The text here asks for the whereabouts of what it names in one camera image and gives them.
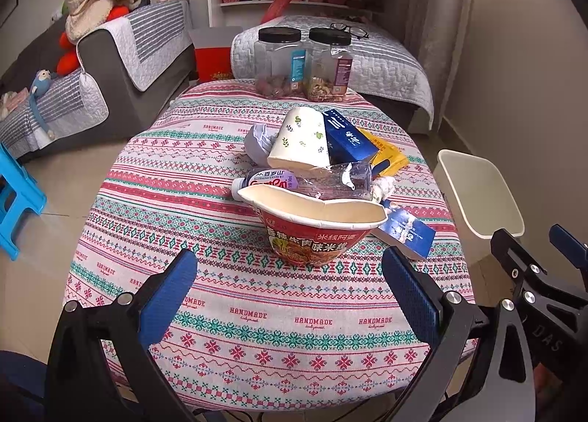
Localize red instant noodle bowl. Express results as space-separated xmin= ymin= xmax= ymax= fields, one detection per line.
xmin=238 ymin=184 xmax=387 ymax=267

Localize crushed Ganten water bottle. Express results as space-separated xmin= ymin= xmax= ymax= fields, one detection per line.
xmin=230 ymin=161 xmax=373 ymax=201

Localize yellow snack wrapper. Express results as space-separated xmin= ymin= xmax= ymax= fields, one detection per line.
xmin=360 ymin=129 xmax=409 ymax=178

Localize blue cardboard box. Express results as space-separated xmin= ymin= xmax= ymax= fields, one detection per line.
xmin=323 ymin=109 xmax=378 ymax=163

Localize white floral paper cup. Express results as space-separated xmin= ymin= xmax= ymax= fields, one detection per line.
xmin=267 ymin=107 xmax=330 ymax=172

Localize white plastic trash bin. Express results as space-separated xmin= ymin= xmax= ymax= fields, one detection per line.
xmin=434 ymin=149 xmax=525 ymax=267

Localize blue white small box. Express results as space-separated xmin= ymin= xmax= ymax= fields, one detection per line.
xmin=372 ymin=200 xmax=435 ymax=261

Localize patterned handmade tablecloth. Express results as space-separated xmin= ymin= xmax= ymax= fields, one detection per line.
xmin=62 ymin=77 xmax=477 ymax=413

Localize blue plastic stool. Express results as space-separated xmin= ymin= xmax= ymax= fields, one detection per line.
xmin=1 ymin=144 xmax=47 ymax=261

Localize crumpled white paper ball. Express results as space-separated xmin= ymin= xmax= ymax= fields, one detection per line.
xmin=244 ymin=123 xmax=277 ymax=167

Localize dark grey sofa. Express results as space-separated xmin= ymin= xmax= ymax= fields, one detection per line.
xmin=0 ymin=0 xmax=197 ymax=162

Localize grey quilted ottoman cover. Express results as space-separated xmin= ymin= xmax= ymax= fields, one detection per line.
xmin=230 ymin=15 xmax=434 ymax=130

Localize blue plush toy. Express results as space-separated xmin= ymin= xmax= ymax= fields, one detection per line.
xmin=29 ymin=70 xmax=55 ymax=141

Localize jar with purple label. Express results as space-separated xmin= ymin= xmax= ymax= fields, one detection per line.
xmin=304 ymin=27 xmax=353 ymax=103

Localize orange red cushions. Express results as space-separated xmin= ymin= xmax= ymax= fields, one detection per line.
xmin=56 ymin=5 xmax=130 ymax=77

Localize red gift box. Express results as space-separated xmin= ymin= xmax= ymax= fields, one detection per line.
xmin=189 ymin=26 xmax=242 ymax=84

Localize grey quilted sofa cover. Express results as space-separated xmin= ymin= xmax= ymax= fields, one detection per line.
xmin=0 ymin=0 xmax=194 ymax=159

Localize jar with teal label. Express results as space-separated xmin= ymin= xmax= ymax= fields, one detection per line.
xmin=254 ymin=27 xmax=306 ymax=99

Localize black eyeglasses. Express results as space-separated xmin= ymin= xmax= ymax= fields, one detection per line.
xmin=330 ymin=23 xmax=370 ymax=40

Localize white embroidered curtain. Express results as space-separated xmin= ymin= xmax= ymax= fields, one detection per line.
xmin=395 ymin=0 xmax=474 ymax=134

